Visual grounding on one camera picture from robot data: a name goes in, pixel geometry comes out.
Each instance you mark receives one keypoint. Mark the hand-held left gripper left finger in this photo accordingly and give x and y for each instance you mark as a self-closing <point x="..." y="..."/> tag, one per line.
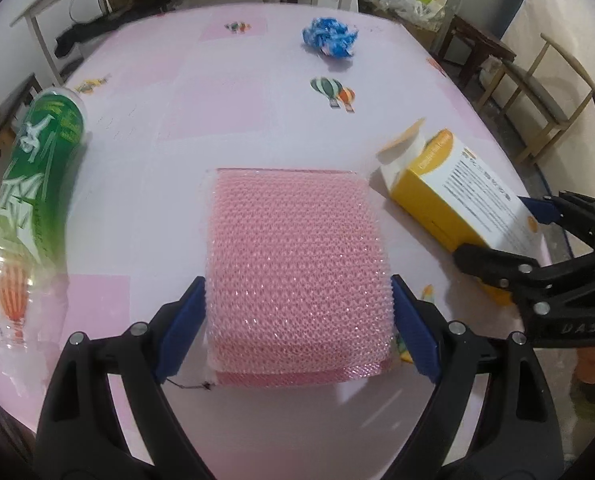
<point x="182" y="330"/>

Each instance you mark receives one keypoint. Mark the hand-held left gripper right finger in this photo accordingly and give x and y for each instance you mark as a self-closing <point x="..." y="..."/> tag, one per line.
<point x="417" y="330"/>

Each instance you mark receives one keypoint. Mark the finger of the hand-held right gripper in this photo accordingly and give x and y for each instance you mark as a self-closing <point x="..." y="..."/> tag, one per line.
<point x="497" y="265"/>
<point x="540" y="209"/>

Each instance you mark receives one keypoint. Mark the yellow white medicine box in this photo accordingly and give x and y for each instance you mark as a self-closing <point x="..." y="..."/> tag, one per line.
<point x="477" y="185"/>

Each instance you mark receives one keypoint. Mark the pink scouring pad pack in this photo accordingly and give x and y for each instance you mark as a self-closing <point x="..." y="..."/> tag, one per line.
<point x="297" y="270"/>

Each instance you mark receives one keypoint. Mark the green fleece cloth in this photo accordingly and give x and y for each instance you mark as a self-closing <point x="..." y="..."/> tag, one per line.
<point x="592" y="405"/>

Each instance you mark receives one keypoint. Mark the wooden chair with dark seat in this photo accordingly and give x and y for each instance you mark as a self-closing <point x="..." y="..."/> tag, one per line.
<point x="542" y="95"/>

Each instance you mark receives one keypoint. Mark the dark wooden stool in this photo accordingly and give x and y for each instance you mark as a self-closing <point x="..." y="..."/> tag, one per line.
<point x="477" y="35"/>

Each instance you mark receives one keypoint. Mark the beige mattress with blue edge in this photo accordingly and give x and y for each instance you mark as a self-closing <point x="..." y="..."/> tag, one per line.
<point x="577" y="10"/>

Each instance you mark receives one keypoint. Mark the cardboard box with bags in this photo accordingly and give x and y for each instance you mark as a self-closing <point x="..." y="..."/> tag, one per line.
<point x="422" y="32"/>

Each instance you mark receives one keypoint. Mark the clear bottle with green label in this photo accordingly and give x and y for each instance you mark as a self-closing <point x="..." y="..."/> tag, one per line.
<point x="32" y="160"/>

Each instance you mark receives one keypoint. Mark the crumpled blue white wrapper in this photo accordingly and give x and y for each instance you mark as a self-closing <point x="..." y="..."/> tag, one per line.
<point x="327" y="35"/>

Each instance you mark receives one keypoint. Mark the wooden chair with black seat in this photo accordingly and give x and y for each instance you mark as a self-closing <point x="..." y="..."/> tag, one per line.
<point x="7" y="110"/>

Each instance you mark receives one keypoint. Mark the black cloth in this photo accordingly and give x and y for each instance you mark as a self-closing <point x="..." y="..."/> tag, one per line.
<point x="77" y="35"/>

